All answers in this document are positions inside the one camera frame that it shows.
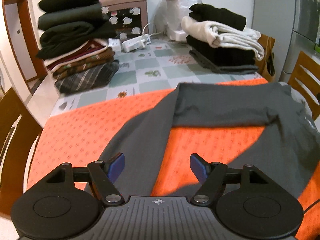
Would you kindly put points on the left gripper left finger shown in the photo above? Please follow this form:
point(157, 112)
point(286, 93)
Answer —
point(103, 175)

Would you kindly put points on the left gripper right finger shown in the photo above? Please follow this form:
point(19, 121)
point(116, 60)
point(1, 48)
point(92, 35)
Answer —
point(211, 176)

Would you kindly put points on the dark grey garment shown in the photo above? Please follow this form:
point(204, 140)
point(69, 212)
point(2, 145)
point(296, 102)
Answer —
point(287, 151)

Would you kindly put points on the left stack patterned clothes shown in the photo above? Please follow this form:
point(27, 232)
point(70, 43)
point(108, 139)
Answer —
point(91, 54)

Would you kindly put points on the left stack dark clothes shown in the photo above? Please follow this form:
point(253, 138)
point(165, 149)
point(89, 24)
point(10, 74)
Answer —
point(68, 24)

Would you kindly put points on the orange patterned mat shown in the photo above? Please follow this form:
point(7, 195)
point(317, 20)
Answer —
point(80, 136)

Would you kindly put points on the wooden chair at left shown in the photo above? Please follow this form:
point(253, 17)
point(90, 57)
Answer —
point(19, 131)

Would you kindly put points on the plaid folded garment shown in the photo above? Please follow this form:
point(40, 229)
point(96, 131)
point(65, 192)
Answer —
point(95, 77)

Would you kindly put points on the grey folded garment bottom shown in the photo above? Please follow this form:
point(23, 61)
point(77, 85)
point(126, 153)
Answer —
point(207, 64)

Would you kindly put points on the checkered floral tablecloth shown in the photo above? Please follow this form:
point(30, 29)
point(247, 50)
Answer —
point(161, 65)

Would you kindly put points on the black folded garment under towel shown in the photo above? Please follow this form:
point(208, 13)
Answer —
point(222, 56)

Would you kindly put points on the brown paper bag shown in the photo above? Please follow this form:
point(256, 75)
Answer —
point(266, 66)

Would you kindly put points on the wooden chair with blanket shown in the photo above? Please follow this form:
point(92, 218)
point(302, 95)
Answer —
point(305, 80)

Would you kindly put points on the white power strip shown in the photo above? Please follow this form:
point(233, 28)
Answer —
point(139, 42)

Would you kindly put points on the white folded towel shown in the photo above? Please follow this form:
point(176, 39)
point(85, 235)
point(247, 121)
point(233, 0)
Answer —
point(221, 35)

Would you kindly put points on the black garment on top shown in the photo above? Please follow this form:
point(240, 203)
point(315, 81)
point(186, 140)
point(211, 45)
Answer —
point(206, 12)

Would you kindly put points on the pink sticker appliance box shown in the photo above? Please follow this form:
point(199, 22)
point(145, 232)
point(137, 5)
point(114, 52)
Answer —
point(128, 18)

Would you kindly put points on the white plastic bag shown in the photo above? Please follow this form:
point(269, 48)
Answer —
point(168, 18)

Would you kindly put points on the silver refrigerator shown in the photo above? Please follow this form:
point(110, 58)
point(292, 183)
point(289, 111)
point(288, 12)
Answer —
point(304, 34)

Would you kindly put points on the brown wooden door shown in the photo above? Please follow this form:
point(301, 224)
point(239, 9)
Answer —
point(22, 39)

